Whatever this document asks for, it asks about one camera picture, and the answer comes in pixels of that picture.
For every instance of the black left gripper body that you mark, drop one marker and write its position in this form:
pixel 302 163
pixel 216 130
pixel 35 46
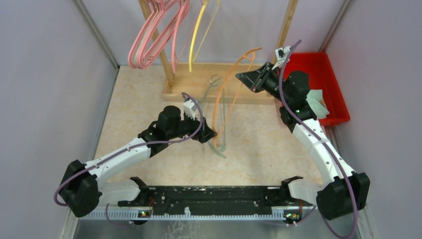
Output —
pixel 186 127

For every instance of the large pink plastic hanger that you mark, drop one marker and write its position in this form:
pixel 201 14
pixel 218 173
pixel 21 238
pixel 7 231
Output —
pixel 144 49

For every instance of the thin pink wire hanger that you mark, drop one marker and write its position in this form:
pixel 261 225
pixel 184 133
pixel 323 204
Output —
pixel 186 40

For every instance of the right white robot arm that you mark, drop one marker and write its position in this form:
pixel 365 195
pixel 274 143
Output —
pixel 343 190

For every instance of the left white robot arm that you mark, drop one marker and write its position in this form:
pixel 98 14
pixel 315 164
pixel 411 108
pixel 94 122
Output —
pixel 85 186

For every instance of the pale green cloth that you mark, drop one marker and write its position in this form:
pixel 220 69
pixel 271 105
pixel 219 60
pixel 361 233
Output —
pixel 317 104

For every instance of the red plastic bin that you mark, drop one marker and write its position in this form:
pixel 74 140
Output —
pixel 321 77

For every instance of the wooden hanger rack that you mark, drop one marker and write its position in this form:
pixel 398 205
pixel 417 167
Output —
pixel 198 80

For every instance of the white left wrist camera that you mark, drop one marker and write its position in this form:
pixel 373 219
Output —
pixel 190 108

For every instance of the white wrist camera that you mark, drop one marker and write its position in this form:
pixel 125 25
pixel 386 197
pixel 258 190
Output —
pixel 282 57
pixel 190 108

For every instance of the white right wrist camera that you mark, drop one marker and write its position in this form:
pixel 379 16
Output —
pixel 282 57

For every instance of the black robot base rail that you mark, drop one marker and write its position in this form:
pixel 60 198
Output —
pixel 235 203

